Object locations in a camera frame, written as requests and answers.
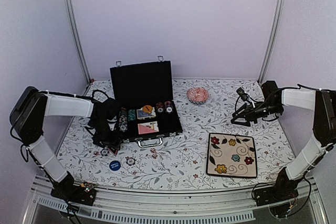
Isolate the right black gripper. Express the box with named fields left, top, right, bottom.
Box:
left=232, top=100, right=282, bottom=127

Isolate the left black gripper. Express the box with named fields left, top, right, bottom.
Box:
left=91, top=119, right=123, bottom=151

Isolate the black triangular dealer button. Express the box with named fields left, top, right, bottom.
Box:
left=108, top=147, right=119, bottom=156

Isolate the red playing card deck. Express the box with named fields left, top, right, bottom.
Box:
left=138, top=121, right=159, bottom=134

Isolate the black poker case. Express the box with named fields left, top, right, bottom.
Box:
left=110, top=56, right=183, bottom=148

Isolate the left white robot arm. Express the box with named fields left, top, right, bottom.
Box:
left=9, top=86, right=121, bottom=200

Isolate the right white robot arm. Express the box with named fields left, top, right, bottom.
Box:
left=231, top=81, right=335, bottom=201

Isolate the chip beside dealer button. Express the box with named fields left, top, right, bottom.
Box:
left=100, top=148, right=110, bottom=157

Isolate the blue white chip stack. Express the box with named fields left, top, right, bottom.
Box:
left=119, top=107, right=128, bottom=132

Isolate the blue small blind button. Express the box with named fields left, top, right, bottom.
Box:
left=109, top=161, right=121, bottom=171

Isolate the green chip stack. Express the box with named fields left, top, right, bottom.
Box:
left=128, top=109, right=137, bottom=121

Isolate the chip beside blind button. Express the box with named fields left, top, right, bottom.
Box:
left=126, top=157, right=136, bottom=166

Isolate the floral square plate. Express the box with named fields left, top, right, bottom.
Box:
left=205, top=133, right=258, bottom=178

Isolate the blue playing card deck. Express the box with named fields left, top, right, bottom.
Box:
left=137, top=109, right=156, bottom=120

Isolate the red patterned bowl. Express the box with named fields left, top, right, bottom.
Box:
left=187, top=88, right=209, bottom=105

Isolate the orange big blind button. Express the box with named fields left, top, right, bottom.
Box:
left=142, top=105, right=153, bottom=113

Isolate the black orange chip stack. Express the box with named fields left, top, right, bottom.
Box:
left=155, top=102, right=164, bottom=113

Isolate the purple chip stack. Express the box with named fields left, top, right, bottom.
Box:
left=164, top=101, right=173, bottom=113

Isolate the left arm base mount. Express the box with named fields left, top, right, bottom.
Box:
left=51, top=182, right=97, bottom=206

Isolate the left aluminium frame post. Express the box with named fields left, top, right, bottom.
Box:
left=64, top=0, right=91, bottom=84

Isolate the aluminium frame post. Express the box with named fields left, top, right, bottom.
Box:
left=257, top=0, right=285, bottom=84
left=64, top=0, right=91, bottom=84

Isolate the front aluminium rail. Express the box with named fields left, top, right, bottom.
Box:
left=23, top=176, right=331, bottom=223

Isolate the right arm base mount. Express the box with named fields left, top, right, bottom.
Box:
left=251, top=183, right=299, bottom=219

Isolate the right aluminium frame post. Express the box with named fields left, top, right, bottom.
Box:
left=257, top=0, right=285, bottom=84

